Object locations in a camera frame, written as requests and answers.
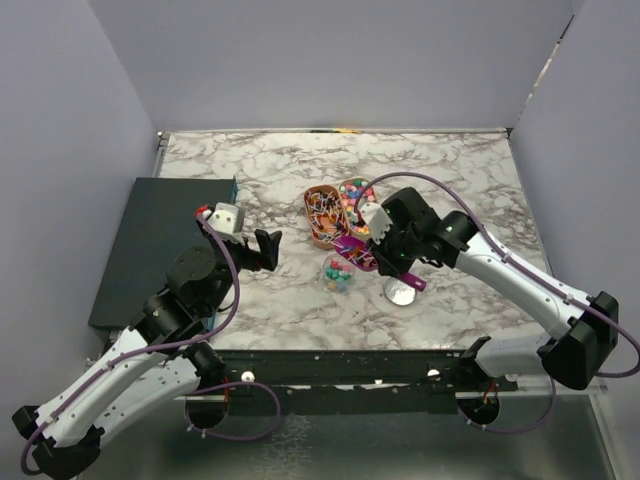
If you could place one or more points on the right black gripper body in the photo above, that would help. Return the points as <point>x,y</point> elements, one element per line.
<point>397,250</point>

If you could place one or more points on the purple plastic scoop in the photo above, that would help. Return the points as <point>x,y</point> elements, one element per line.
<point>355,251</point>

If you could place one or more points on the silver jar lid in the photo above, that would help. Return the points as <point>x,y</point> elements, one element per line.
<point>398,293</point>

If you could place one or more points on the pink tray of lollipops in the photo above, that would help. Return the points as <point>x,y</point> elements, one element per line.
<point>325,215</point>

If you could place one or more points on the clear glass jar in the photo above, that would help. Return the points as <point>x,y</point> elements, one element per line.
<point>337,274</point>

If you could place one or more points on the tan tray of star candies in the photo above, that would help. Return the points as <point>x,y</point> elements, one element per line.
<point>349,191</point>

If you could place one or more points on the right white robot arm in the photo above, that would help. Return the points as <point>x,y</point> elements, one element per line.
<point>579,332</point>

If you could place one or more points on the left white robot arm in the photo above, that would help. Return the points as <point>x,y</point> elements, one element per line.
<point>163,354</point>

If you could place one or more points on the dark blue box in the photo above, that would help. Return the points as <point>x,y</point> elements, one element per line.
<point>158,223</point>

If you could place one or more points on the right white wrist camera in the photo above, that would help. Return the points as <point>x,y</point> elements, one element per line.
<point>377,220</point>

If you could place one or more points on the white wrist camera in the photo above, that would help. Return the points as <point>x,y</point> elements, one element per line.
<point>377,220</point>
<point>227,220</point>

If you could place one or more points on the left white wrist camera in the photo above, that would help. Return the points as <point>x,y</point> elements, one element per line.
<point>227,220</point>

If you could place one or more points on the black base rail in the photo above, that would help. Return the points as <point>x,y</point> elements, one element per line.
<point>331,382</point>

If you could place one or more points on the aluminium extrusion rail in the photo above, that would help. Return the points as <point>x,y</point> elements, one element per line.
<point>541,385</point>

